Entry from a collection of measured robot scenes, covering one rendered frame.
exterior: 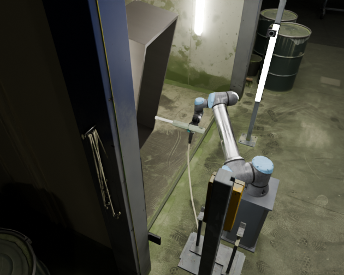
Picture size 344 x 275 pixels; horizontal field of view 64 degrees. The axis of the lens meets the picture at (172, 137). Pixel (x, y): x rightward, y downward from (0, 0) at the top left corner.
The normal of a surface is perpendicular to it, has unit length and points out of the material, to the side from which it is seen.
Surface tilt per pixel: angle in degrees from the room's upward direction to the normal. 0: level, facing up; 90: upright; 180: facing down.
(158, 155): 0
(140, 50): 90
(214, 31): 90
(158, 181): 0
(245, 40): 90
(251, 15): 90
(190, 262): 0
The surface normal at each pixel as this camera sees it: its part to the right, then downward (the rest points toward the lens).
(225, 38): -0.44, 0.59
